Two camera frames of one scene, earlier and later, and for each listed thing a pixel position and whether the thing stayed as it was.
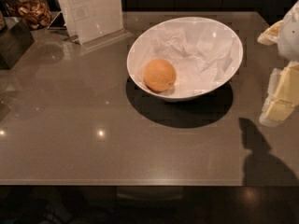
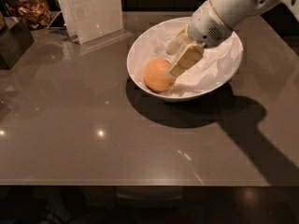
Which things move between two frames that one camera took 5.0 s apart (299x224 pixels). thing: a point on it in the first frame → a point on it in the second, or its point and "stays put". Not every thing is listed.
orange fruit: (159, 75) stays put
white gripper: (290, 35) → (206, 27)
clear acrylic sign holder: (91, 14) stays put
